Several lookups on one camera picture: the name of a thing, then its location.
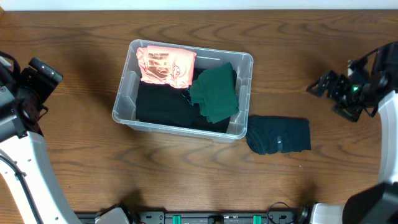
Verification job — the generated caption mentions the green garment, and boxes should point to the green garment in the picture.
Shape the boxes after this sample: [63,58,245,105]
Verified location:
[190,62,239,123]

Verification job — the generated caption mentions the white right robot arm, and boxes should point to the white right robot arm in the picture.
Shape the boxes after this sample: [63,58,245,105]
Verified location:
[307,42,397,224]

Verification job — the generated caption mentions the pink printed shirt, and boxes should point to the pink printed shirt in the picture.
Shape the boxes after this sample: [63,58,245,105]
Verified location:
[136,45,197,89]

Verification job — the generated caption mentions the black trousers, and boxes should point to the black trousers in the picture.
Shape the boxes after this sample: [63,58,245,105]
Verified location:
[190,68,237,133]

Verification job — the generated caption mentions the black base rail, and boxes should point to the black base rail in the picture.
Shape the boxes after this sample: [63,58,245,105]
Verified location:
[74,210,312,224]

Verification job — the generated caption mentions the dark teal garment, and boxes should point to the dark teal garment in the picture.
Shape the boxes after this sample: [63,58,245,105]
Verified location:
[246,115,312,155]

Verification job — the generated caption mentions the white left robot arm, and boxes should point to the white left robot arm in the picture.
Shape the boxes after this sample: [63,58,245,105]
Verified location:
[1,52,132,223]

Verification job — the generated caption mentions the clear plastic storage bin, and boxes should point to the clear plastic storage bin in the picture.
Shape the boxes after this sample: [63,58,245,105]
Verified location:
[112,39,254,143]

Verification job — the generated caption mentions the black garment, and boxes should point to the black garment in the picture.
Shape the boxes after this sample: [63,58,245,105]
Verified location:
[136,82,197,128]

